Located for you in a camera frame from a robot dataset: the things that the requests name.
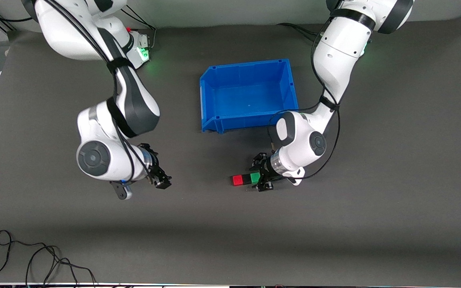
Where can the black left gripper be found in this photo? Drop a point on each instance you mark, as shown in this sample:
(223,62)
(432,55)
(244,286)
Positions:
(263,172)

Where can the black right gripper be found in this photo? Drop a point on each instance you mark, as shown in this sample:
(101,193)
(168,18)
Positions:
(156,168)

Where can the small green cube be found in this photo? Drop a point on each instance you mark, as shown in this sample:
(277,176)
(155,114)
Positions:
(255,178)

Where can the small red cube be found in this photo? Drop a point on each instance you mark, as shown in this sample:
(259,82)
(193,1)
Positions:
(237,180)

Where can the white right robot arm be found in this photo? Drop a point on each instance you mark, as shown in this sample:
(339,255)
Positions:
(66,36)

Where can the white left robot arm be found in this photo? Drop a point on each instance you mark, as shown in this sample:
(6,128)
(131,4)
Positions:
(334,52)

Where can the small black cube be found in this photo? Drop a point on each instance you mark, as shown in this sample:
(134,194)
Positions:
(247,179)

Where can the dark grey table mat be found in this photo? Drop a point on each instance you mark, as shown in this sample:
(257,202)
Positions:
(230,224)

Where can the blue plastic storage bin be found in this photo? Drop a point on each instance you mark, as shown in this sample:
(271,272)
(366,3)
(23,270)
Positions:
(250,100)

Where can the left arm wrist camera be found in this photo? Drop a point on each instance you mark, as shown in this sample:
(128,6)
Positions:
(297,175)

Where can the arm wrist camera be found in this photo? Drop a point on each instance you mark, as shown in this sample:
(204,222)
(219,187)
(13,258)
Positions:
(122,192)
(297,175)

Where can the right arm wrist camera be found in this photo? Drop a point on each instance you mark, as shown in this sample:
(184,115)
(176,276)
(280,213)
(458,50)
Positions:
(122,192)

